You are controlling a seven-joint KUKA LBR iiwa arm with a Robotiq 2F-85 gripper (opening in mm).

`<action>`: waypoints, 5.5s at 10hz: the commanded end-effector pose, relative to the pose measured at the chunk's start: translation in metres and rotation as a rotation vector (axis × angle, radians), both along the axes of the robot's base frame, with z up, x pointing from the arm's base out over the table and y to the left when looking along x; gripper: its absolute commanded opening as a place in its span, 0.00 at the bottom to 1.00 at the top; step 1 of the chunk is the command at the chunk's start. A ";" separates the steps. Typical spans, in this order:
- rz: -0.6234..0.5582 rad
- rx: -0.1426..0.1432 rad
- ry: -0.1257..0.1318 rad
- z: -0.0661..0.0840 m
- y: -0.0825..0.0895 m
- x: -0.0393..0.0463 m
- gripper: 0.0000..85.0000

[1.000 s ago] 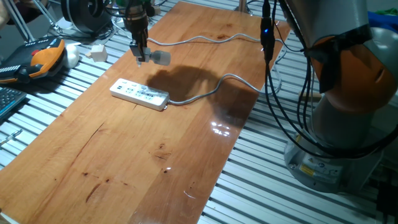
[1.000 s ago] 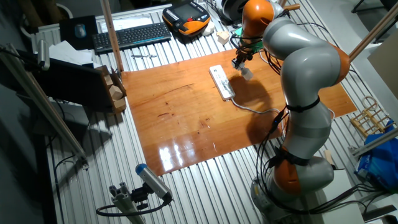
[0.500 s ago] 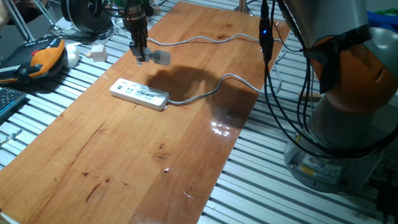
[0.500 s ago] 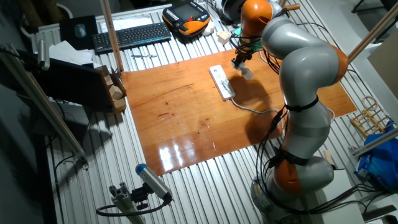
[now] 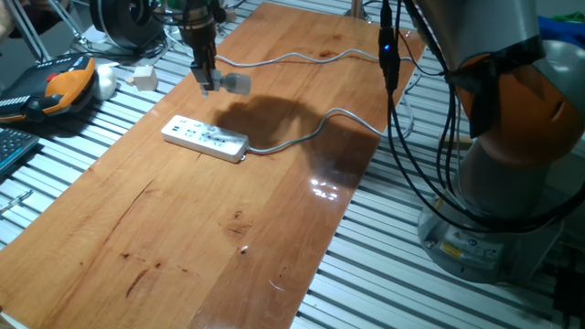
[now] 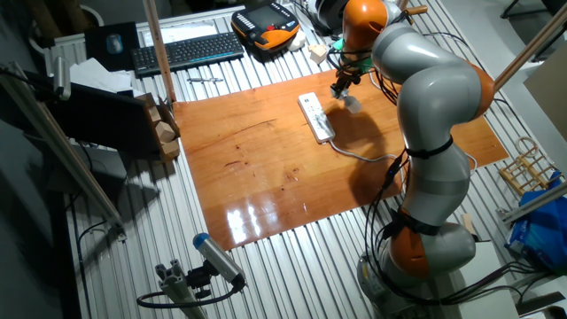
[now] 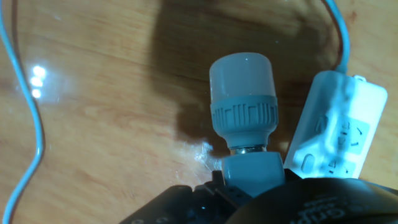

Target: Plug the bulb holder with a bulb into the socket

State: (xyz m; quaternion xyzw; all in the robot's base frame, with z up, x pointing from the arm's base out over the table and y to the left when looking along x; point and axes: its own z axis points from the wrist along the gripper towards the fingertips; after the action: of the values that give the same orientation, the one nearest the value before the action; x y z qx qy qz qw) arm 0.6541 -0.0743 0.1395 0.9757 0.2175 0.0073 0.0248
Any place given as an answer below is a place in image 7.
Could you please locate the white bulb holder with bulb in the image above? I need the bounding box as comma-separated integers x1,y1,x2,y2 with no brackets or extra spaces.
208,52,286,198

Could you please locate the grey power strip cable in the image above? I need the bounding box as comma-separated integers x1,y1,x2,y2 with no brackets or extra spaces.
0,0,351,224

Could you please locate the white power strip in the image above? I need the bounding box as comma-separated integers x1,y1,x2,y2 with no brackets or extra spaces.
283,70,389,180

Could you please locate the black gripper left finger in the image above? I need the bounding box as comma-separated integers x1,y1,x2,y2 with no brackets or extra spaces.
119,170,253,224

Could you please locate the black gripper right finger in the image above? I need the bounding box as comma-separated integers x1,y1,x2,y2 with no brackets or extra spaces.
284,168,303,183

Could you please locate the glossy wooden board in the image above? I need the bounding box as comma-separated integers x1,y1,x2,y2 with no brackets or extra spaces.
0,0,398,224

